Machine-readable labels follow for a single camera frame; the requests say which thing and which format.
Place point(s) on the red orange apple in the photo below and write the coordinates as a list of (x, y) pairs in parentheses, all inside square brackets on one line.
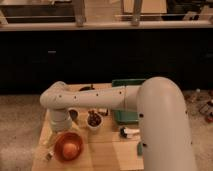
[(69, 150)]

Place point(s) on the dark metal cup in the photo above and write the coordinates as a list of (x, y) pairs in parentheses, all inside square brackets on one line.
[(74, 115)]

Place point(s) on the dark bowl with greens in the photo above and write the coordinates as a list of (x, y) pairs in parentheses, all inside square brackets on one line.
[(86, 88)]

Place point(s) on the white cup with dark food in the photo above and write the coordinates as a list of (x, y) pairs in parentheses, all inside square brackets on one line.
[(94, 121)]

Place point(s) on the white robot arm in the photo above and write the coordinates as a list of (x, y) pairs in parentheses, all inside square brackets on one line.
[(161, 109)]

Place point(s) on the teal green sponge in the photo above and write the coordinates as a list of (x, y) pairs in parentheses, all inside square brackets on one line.
[(139, 149)]

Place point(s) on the green plastic tray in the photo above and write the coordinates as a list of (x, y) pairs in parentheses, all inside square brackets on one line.
[(126, 117)]

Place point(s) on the red bowl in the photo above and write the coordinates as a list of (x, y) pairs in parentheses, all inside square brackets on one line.
[(67, 137)]

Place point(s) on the yellow banana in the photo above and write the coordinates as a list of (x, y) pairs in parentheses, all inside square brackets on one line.
[(49, 141)]

